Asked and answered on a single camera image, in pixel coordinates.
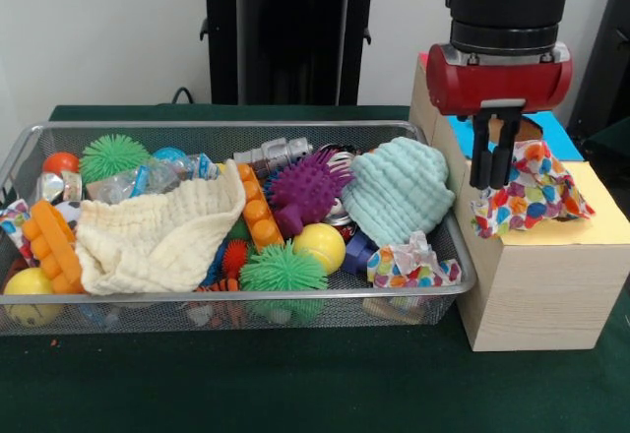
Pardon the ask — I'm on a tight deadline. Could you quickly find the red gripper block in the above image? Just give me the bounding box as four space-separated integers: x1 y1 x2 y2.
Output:
425 42 575 189

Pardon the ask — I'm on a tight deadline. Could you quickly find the colourful dotted cloth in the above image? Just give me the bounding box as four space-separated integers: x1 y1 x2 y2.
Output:
366 229 464 290
470 140 597 240

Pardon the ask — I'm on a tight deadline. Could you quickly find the wooden box with three holes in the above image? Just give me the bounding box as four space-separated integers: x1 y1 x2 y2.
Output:
408 53 630 353

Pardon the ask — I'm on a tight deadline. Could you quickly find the mint green knitted cloth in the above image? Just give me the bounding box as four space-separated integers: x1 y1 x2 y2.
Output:
340 136 458 247

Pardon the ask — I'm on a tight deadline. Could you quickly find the purple spiky rubber toy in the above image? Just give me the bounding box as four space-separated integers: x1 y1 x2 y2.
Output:
265 148 356 237

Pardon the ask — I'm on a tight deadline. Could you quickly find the yellow plastic ball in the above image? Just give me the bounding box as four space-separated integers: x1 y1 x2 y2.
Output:
292 222 347 275

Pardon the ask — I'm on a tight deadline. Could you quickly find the green spiky rubber ball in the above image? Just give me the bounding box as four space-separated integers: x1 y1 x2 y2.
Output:
78 132 152 186
239 240 330 294

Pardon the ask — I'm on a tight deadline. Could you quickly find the orange toy building brick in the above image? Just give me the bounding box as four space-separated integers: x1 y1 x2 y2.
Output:
236 162 285 252
22 200 85 295

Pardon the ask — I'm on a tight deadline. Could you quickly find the cream knitted cloth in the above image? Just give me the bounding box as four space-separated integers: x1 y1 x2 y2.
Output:
74 158 247 297

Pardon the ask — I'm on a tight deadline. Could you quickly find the silver wire mesh bin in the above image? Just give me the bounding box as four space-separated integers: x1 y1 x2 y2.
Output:
0 118 477 339

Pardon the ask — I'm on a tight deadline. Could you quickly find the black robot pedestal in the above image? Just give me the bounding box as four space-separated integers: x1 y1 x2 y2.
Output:
189 0 398 107

